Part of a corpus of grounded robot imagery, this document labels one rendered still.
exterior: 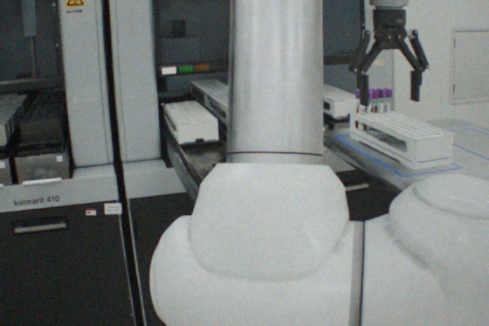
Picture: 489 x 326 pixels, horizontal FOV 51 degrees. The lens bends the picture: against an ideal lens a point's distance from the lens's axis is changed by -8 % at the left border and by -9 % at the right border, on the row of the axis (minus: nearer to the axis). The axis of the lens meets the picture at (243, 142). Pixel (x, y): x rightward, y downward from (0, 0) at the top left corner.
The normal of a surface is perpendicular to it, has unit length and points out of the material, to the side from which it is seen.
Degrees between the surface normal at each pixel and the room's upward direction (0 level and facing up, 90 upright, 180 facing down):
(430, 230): 55
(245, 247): 68
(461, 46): 90
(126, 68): 90
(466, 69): 90
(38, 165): 90
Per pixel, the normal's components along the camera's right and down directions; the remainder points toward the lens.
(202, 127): 0.26, 0.23
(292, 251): -0.05, -0.19
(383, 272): -0.48, -0.39
